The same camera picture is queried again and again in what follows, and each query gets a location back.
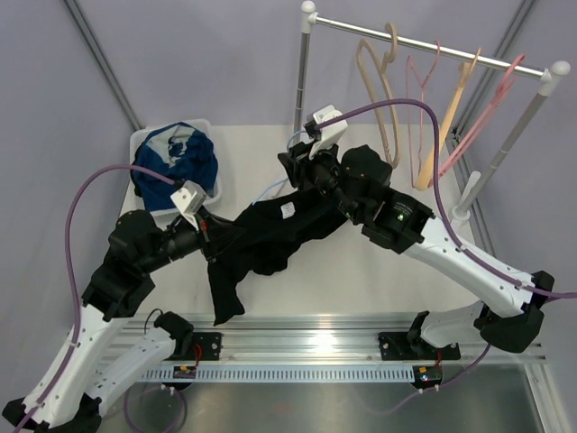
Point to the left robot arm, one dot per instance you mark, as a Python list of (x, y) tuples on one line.
[(74, 396)]

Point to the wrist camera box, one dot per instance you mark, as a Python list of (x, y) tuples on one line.
[(323, 130), (188, 199)]

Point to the pink plastic hanger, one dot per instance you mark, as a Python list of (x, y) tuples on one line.
[(482, 121)]

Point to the white perforated cable duct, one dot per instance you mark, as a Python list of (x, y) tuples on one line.
[(396, 373)]

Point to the left small circuit board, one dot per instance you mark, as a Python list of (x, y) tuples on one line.
[(185, 372)]

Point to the aluminium rail frame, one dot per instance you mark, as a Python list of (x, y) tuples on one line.
[(308, 339)]

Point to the light blue wire hanger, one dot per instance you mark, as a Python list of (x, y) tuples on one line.
[(279, 180)]

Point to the small circuit board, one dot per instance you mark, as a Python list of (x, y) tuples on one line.
[(185, 372), (427, 376)]

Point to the black t-shirt back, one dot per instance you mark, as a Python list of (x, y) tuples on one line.
[(273, 230)]

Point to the right small circuit board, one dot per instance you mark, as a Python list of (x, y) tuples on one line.
[(427, 376)]

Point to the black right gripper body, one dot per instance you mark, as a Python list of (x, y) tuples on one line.
[(316, 172)]

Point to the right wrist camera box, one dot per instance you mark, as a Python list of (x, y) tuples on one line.
[(323, 130)]

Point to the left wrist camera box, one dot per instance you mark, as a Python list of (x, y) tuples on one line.
[(188, 199)]

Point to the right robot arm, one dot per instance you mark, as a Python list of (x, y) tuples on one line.
[(507, 313)]

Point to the blue t-shirt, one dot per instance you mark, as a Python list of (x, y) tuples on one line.
[(180, 158)]

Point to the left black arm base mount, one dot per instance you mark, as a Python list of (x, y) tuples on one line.
[(201, 346)]

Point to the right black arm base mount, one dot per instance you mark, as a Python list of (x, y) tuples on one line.
[(406, 346)]

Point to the white metal clothes rack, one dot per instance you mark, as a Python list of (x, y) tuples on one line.
[(548, 78)]

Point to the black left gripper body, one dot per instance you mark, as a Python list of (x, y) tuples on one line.
[(207, 239)]

